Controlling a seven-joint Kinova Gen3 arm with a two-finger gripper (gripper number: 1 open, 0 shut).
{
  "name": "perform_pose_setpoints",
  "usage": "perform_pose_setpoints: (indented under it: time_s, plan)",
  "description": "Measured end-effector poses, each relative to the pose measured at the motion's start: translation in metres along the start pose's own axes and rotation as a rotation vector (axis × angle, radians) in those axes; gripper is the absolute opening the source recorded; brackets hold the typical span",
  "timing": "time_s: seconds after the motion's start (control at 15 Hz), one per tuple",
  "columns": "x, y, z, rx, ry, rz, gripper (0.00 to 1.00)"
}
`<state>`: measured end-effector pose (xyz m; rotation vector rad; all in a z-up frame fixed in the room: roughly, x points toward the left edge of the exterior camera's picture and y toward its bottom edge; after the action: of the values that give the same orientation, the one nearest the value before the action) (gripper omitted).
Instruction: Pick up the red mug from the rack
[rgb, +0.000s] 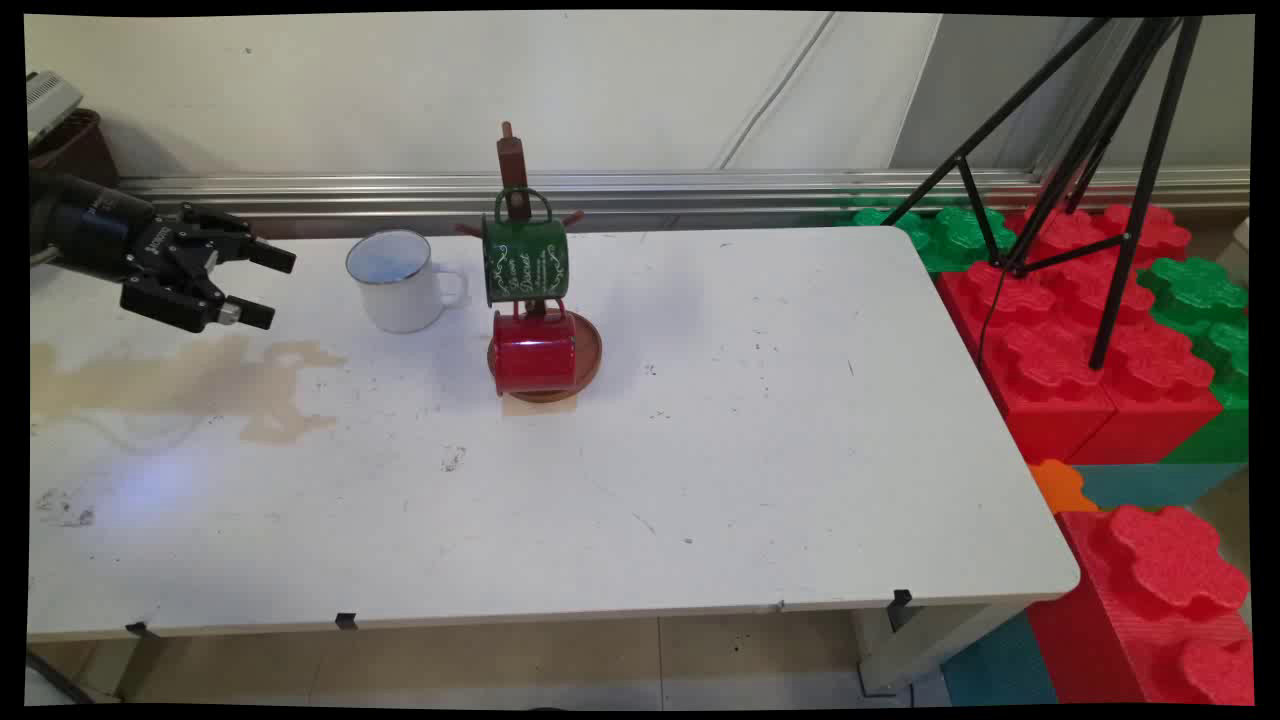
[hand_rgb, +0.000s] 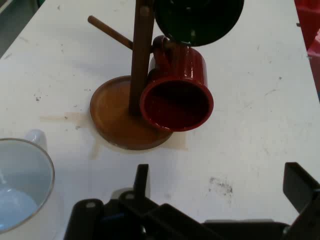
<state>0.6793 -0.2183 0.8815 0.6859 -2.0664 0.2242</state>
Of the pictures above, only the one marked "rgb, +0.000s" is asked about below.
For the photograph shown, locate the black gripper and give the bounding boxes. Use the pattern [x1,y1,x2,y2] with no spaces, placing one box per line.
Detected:
[30,175,298,335]

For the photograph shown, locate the red enamel mug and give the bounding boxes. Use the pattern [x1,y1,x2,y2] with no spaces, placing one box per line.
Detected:
[489,299,580,398]

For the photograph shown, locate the white enamel mug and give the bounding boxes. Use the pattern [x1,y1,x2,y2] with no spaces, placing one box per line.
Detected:
[345,229,471,336]

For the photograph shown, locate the brown wicker basket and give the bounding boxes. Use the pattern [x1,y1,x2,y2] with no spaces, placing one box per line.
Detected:
[30,108,122,191]

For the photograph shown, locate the green enamel mug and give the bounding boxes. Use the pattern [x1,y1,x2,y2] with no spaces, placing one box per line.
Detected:
[482,187,571,309]

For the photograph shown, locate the wooden mug tree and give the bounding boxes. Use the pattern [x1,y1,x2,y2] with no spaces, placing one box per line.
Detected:
[455,121,605,405]

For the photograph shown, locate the green foam block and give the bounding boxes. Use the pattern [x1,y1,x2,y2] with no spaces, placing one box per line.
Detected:
[835,195,1019,274]
[1135,256,1251,466]

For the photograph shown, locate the white table leg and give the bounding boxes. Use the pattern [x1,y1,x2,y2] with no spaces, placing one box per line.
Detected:
[850,600,1031,698]

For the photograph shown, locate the red foam block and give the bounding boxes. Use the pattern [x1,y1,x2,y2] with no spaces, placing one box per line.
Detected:
[935,258,1121,467]
[1005,200,1227,467]
[1025,503,1256,707]

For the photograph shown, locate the orange foam piece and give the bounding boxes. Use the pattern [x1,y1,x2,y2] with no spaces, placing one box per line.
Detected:
[1027,459,1101,517]

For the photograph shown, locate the teal foam mat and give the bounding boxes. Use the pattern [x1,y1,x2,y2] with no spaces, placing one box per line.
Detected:
[938,610,1061,707]

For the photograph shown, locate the black tripod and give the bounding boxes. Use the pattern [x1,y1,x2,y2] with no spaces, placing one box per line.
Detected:
[880,15,1207,372]

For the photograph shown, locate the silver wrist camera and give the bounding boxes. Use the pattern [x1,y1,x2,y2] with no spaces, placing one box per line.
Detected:
[27,70,84,147]

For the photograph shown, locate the black floor cable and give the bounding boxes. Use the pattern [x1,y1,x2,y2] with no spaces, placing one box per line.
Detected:
[27,650,98,705]

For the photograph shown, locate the metal wall rail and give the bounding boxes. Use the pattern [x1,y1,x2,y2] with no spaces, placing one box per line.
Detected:
[105,167,1251,237]

